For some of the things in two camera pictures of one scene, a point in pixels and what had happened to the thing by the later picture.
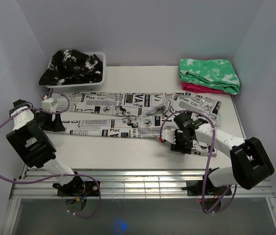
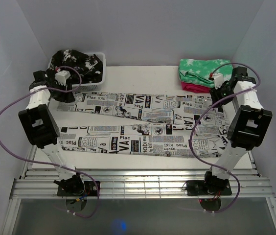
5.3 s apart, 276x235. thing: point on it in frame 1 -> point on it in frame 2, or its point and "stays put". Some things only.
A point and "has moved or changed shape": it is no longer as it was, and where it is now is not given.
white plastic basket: x=83 y=86 stays put
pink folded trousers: x=203 y=88 stays put
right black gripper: x=178 y=148 -> x=215 y=95
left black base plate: x=77 y=187 stays put
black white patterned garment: x=73 y=66 stays put
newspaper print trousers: x=131 y=115 has moved or changed shape
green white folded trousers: x=219 y=73 stays put
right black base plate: x=195 y=188 stays put
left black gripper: x=57 y=126 -> x=66 y=97
